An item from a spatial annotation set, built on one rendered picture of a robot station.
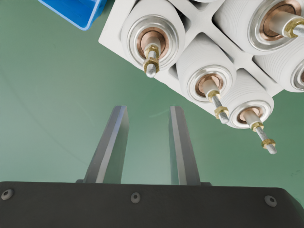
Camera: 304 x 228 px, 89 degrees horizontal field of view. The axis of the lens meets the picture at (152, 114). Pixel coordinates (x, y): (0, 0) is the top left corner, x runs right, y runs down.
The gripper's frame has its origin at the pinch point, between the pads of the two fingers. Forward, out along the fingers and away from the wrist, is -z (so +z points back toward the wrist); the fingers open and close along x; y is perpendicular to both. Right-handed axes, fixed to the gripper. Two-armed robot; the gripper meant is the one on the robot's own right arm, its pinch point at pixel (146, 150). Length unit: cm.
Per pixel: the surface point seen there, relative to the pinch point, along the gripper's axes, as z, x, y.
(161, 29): -18.0, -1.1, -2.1
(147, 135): -43, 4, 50
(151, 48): -14.4, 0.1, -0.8
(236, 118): -18.0, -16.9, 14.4
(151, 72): -9.3, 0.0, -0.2
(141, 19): -17.9, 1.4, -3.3
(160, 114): -43, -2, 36
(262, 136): -12.4, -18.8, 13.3
